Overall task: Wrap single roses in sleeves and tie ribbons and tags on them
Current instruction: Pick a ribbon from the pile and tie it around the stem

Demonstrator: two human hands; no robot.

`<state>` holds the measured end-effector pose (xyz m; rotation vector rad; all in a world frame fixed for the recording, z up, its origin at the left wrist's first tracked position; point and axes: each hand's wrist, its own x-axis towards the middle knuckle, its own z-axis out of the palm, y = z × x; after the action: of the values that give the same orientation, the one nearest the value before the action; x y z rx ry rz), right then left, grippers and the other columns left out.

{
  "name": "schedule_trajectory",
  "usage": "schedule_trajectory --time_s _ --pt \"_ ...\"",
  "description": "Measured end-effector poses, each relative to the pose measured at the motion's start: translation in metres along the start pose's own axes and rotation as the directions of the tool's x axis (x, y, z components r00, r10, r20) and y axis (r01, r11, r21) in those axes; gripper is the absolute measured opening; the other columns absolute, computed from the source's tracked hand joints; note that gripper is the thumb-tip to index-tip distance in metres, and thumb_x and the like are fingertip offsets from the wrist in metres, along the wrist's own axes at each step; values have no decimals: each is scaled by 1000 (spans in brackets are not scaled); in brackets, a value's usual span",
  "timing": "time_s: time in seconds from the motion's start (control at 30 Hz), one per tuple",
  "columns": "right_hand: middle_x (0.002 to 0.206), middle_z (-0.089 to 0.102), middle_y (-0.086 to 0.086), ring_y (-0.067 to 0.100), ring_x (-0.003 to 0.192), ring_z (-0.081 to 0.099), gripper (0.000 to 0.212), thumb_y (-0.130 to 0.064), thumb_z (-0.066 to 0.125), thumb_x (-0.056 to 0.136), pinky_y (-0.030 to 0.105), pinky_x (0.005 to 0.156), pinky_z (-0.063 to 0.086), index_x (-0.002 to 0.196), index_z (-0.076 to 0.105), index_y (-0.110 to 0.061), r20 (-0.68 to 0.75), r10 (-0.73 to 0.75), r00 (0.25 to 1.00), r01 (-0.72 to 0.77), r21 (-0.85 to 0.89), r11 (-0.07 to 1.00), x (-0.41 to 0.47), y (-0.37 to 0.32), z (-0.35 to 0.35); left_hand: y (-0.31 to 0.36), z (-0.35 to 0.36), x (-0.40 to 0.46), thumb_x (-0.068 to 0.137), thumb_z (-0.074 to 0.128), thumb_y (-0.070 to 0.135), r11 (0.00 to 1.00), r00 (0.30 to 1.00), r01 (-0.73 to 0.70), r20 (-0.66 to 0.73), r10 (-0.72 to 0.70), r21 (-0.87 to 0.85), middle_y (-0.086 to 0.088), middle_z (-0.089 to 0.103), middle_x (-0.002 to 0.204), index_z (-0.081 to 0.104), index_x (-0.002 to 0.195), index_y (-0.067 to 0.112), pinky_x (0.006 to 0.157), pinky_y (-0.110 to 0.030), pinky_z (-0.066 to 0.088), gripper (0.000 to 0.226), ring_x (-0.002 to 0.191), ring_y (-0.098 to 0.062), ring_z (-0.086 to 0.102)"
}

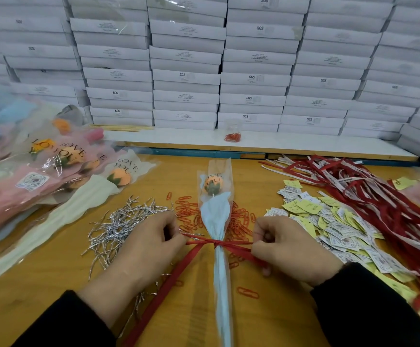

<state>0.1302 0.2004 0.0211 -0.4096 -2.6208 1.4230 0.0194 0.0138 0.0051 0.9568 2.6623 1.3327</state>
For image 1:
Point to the person's right hand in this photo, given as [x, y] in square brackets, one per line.
[293, 249]

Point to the person's left hand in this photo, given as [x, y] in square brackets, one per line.
[148, 249]

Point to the single red ribbon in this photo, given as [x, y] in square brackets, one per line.
[159, 285]

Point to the pile of yellow white tags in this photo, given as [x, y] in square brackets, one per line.
[333, 227]

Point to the blue orange rose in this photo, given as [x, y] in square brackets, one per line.
[216, 209]

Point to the pile of red ribbons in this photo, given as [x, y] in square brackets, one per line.
[369, 195]

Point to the cream orange rose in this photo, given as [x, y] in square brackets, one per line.
[51, 220]

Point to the pile of flowers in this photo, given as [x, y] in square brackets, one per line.
[22, 188]

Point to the person's right forearm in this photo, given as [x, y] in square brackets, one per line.
[369, 314]

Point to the person's left forearm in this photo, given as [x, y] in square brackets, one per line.
[65, 325]

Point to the pile of silver twist ties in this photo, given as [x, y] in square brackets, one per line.
[120, 227]

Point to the pile of orange paper clips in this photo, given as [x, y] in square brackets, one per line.
[188, 211]

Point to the long white board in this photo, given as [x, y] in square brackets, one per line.
[311, 144]

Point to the small bag of red clips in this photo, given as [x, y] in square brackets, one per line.
[232, 137]

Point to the wall of stacked white boxes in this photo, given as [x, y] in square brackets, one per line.
[195, 61]

